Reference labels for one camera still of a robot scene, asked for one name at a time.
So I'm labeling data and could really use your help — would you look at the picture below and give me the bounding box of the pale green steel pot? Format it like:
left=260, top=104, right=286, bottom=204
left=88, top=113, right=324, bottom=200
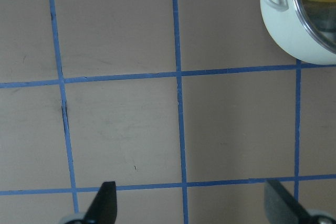
left=260, top=0, right=335, bottom=65

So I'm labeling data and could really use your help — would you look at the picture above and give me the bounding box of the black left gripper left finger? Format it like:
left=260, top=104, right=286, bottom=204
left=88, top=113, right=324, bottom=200
left=59, top=182, right=117, bottom=224

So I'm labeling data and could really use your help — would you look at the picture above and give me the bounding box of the glass pot lid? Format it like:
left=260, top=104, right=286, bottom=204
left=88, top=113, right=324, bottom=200
left=295, top=0, right=335, bottom=53

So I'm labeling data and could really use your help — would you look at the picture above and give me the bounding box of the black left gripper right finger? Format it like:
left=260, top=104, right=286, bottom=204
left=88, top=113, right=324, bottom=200
left=264, top=179, right=335, bottom=224

